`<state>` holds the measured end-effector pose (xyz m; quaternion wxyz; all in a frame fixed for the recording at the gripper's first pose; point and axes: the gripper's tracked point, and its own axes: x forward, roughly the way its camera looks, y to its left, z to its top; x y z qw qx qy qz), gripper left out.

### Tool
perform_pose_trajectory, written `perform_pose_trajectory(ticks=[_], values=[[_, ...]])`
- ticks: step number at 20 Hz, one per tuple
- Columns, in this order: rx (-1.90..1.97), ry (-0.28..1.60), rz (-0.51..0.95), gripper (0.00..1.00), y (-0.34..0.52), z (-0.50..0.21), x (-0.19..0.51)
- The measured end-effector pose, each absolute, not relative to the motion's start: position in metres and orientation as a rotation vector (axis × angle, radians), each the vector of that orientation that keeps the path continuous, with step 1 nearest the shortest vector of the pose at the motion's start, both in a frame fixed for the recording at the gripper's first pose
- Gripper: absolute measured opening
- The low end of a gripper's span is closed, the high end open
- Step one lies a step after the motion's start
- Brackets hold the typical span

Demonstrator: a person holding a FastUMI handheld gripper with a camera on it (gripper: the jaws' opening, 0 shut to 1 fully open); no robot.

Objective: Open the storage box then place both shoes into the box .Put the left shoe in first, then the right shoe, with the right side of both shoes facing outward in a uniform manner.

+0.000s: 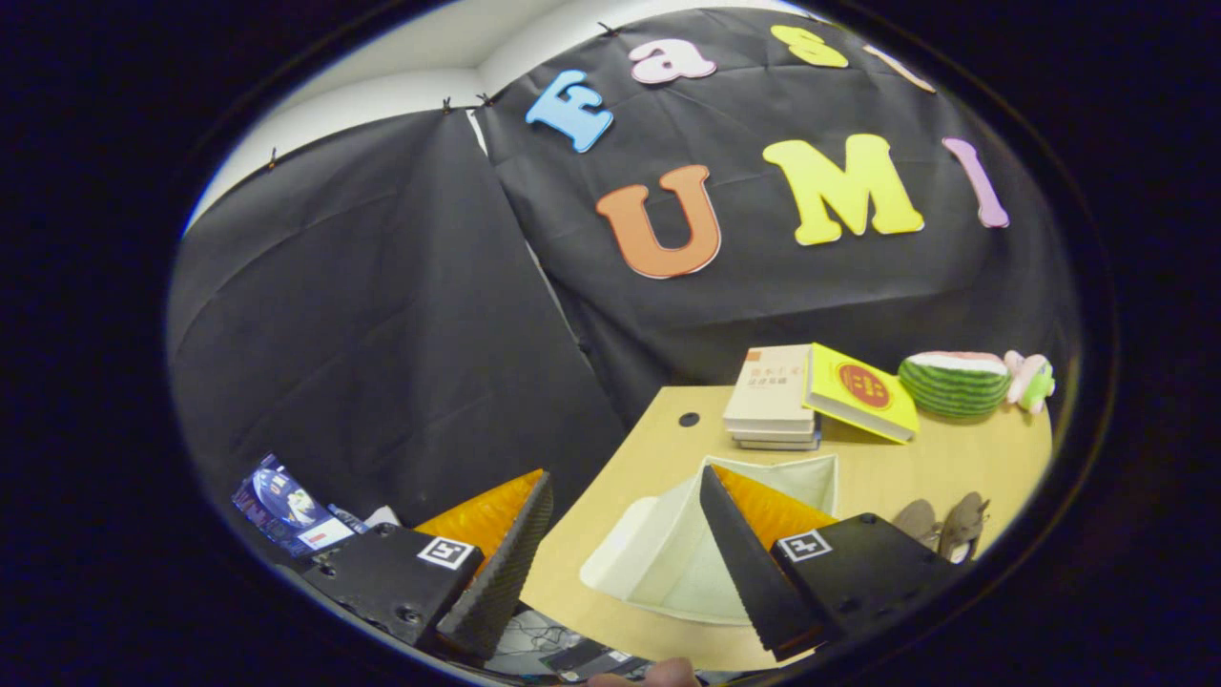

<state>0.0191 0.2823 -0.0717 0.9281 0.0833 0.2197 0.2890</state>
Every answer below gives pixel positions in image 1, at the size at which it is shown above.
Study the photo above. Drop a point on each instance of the thick beige paperback book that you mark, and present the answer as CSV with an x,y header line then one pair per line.
x,y
768,391

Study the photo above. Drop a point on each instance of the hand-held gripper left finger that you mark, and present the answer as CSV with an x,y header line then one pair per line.
x,y
506,572

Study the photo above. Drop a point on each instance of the black power strip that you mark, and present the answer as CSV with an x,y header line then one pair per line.
x,y
591,660

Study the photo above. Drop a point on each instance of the blue cover book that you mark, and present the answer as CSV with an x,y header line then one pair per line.
x,y
777,446

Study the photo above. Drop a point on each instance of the yellow book with red circle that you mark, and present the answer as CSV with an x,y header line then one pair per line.
x,y
858,386

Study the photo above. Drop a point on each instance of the brown fuzzy shoe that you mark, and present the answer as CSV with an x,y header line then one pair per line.
x,y
963,530
918,520

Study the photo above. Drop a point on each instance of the thin beige book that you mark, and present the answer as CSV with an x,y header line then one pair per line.
x,y
773,436

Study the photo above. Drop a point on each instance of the blue printed carton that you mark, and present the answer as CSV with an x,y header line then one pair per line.
x,y
281,501

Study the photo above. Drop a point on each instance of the watermelon slice plush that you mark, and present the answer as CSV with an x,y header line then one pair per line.
x,y
954,386

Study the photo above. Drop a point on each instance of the beige fabric storage box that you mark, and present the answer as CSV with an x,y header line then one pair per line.
x,y
668,563

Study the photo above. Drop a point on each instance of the pink and green plush toy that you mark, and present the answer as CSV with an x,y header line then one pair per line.
x,y
1032,382

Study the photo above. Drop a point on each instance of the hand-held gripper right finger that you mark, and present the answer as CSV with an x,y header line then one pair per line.
x,y
744,572

